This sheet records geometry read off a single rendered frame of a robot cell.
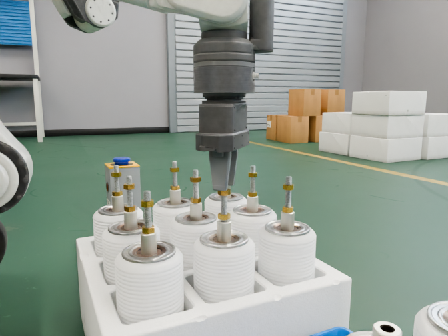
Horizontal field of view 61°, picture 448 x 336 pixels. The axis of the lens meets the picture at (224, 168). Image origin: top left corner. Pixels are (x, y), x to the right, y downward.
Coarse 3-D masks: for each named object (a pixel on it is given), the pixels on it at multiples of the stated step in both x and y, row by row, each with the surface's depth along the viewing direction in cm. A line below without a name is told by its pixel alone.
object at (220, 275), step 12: (204, 252) 56; (216, 252) 55; (228, 252) 55; (240, 252) 55; (252, 252) 57; (204, 264) 56; (216, 264) 55; (228, 264) 55; (240, 264) 55; (252, 264) 57; (204, 276) 56; (216, 276) 55; (228, 276) 55; (240, 276) 56; (252, 276) 58; (204, 288) 56; (216, 288) 55; (228, 288) 55; (240, 288) 56; (252, 288) 58; (204, 300) 57; (216, 300) 56
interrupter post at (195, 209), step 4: (192, 204) 68; (196, 204) 68; (200, 204) 68; (192, 208) 68; (196, 208) 68; (200, 208) 68; (192, 212) 68; (196, 212) 68; (200, 212) 68; (192, 216) 68; (196, 216) 68; (200, 216) 69; (192, 220) 69; (196, 220) 68
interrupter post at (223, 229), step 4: (220, 220) 59; (228, 220) 59; (220, 224) 58; (224, 224) 57; (228, 224) 58; (220, 228) 58; (224, 228) 58; (228, 228) 58; (220, 232) 58; (224, 232) 58; (228, 232) 58; (220, 236) 58; (224, 236) 58; (228, 236) 58; (220, 240) 58; (224, 240) 58; (228, 240) 58
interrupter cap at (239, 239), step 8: (208, 232) 61; (216, 232) 61; (232, 232) 61; (240, 232) 61; (200, 240) 58; (208, 240) 58; (216, 240) 59; (232, 240) 59; (240, 240) 58; (248, 240) 58; (216, 248) 55; (224, 248) 55; (232, 248) 55
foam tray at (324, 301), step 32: (96, 288) 58; (192, 288) 58; (256, 288) 61; (288, 288) 58; (320, 288) 59; (96, 320) 52; (160, 320) 50; (192, 320) 50; (224, 320) 52; (256, 320) 54; (288, 320) 57; (320, 320) 60
